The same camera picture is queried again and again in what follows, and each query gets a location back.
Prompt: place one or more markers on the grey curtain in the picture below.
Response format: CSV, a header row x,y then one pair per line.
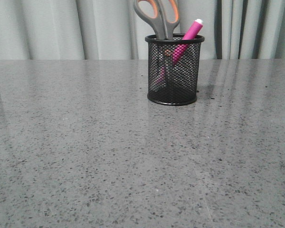
x,y
110,29

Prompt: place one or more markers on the pink highlighter pen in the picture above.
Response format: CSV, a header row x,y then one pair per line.
x,y
192,32

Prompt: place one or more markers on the grey orange scissors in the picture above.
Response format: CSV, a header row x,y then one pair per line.
x,y
160,23

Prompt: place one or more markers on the black mesh pen holder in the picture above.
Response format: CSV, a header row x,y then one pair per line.
x,y
173,67

